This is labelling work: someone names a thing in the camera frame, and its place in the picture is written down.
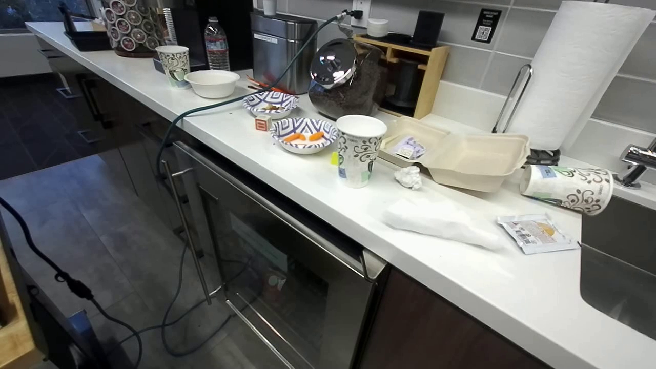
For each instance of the white napkin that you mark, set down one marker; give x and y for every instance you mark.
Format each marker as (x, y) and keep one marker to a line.
(441, 223)

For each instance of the white sachet with yellow print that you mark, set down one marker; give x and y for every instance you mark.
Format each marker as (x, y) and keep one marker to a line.
(535, 234)

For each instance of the small orange white box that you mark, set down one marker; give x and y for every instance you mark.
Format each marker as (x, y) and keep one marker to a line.
(263, 123)

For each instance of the wooden shelf organiser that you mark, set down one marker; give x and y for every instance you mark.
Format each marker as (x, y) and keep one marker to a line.
(433, 72)

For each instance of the paper towel roll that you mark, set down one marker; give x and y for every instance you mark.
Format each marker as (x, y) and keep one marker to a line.
(574, 72)

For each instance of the black coffee machine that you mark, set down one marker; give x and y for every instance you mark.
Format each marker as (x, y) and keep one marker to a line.
(187, 31)

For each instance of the glass jar of coffee beans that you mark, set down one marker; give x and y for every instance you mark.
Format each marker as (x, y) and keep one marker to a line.
(348, 95)

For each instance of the blue patterned paper bowl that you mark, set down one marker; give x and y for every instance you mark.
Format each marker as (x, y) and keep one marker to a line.
(270, 101)
(302, 145)

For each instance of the black box device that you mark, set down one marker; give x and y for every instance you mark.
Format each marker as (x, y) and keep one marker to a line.
(428, 28)

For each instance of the black wall sign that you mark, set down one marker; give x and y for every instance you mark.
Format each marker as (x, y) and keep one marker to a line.
(486, 25)

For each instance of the bundle of orange sticks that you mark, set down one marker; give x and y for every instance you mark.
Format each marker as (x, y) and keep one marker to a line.
(266, 86)

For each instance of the orange carrot piece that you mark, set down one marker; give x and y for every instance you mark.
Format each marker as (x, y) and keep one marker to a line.
(316, 136)
(293, 137)

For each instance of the small purple sachet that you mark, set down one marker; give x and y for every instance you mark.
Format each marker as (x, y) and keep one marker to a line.
(409, 148)

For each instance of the clear water bottle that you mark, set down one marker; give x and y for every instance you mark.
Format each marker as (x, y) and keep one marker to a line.
(217, 48)

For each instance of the wall socket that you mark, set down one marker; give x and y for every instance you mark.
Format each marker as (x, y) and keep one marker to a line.
(363, 19)

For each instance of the chrome tap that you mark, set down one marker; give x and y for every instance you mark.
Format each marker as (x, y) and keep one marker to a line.
(638, 156)

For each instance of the small white cup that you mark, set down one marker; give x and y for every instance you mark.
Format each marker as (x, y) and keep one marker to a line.
(377, 28)

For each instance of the chrome jar lid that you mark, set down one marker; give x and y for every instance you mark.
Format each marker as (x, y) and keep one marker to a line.
(333, 64)

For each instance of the steel sink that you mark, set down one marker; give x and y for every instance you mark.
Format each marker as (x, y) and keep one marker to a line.
(620, 266)

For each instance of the white bowl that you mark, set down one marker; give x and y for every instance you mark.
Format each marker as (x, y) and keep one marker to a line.
(211, 84)

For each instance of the chrome paper towel holder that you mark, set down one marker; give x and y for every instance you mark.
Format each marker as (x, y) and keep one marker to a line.
(510, 97)

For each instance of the beige takeout container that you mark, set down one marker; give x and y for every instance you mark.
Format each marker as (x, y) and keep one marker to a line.
(471, 161)

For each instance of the silver metal appliance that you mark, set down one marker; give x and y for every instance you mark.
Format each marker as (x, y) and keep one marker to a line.
(279, 56)

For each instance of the coffee pod carousel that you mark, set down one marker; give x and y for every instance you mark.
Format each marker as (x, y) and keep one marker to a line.
(132, 28)

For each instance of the crumpled white paper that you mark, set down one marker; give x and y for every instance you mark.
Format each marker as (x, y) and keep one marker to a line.
(408, 177)

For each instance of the black tray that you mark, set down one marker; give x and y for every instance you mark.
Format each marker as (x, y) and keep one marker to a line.
(84, 40)

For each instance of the beverage fridge door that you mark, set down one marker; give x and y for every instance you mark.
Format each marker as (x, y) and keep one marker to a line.
(287, 277)

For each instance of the patterned paper cup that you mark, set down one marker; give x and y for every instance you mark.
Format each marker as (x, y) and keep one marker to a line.
(359, 154)
(569, 187)
(174, 64)

